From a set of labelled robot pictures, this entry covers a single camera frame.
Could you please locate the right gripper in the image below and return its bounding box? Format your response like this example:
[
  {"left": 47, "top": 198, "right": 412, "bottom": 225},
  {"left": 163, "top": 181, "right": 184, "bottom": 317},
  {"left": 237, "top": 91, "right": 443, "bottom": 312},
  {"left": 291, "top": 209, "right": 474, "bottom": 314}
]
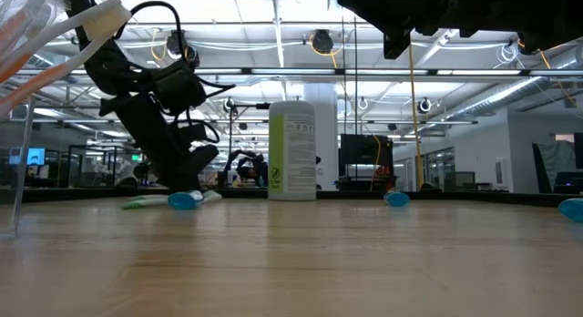
[{"left": 337, "top": 0, "right": 479, "bottom": 60}]

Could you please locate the orange white toothbrush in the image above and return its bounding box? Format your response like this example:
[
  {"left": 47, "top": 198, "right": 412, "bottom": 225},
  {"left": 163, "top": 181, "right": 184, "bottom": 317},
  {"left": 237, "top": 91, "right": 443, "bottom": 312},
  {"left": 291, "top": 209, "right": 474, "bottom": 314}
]
[
  {"left": 0, "top": 0, "right": 58, "bottom": 49},
  {"left": 0, "top": 6, "right": 99, "bottom": 84},
  {"left": 0, "top": 0, "right": 133, "bottom": 120}
]

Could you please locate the long ceiling light strip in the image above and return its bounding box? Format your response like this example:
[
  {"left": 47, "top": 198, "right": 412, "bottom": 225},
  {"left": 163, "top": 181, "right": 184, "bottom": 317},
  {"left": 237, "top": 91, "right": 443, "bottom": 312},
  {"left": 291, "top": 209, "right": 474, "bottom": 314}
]
[{"left": 0, "top": 66, "right": 583, "bottom": 77}]

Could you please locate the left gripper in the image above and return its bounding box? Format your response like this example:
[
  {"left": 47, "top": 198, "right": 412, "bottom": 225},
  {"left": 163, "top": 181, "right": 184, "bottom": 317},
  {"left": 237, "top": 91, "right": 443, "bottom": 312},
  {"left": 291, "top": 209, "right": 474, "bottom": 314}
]
[{"left": 98, "top": 94, "right": 220, "bottom": 193}]

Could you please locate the blue lit monitor screen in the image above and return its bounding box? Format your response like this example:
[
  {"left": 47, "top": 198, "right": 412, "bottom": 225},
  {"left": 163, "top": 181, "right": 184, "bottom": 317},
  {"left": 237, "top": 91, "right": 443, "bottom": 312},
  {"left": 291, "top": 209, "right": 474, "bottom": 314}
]
[{"left": 8, "top": 147, "right": 46, "bottom": 167}]

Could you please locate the black monitor cart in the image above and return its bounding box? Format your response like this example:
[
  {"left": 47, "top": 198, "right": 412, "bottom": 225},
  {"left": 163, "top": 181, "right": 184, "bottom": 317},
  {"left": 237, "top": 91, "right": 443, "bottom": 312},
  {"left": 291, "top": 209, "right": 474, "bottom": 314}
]
[{"left": 338, "top": 133, "right": 395, "bottom": 192}]

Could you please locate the black hanging cable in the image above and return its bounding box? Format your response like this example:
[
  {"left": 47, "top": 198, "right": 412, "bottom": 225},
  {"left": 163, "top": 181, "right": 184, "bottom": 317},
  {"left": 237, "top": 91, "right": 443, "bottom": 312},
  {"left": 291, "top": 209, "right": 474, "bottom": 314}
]
[
  {"left": 341, "top": 15, "right": 347, "bottom": 136},
  {"left": 353, "top": 15, "right": 359, "bottom": 136}
]

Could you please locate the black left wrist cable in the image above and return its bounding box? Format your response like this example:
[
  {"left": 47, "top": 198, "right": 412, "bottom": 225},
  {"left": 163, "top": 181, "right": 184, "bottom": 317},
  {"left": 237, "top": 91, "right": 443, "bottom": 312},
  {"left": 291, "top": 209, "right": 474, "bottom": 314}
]
[{"left": 116, "top": 0, "right": 189, "bottom": 66}]

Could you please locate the black metal table frame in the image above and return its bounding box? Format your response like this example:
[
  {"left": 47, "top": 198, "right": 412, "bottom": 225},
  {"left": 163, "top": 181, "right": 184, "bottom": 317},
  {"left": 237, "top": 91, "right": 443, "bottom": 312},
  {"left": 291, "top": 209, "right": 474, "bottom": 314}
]
[{"left": 0, "top": 186, "right": 583, "bottom": 205}]

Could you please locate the white round pillar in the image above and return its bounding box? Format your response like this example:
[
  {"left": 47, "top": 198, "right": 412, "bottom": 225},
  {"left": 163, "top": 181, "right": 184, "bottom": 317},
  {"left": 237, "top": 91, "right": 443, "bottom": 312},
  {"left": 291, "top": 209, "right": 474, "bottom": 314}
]
[{"left": 302, "top": 83, "right": 340, "bottom": 192}]

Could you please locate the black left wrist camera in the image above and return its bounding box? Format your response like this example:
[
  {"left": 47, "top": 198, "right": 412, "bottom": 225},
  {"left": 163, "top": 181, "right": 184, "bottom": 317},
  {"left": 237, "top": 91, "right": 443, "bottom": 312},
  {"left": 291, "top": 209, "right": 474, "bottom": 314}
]
[{"left": 151, "top": 59, "right": 207, "bottom": 117}]

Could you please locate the white green wipes canister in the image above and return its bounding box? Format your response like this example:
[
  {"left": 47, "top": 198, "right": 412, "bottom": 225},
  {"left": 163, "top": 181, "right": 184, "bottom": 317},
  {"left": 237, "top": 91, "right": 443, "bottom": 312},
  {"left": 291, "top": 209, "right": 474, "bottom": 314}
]
[{"left": 267, "top": 99, "right": 318, "bottom": 202}]

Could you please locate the clear acrylic organizer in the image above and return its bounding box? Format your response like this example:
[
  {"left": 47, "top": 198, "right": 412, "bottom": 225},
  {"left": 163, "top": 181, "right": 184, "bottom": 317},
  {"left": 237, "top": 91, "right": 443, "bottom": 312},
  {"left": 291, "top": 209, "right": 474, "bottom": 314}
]
[{"left": 0, "top": 96, "right": 37, "bottom": 240}]

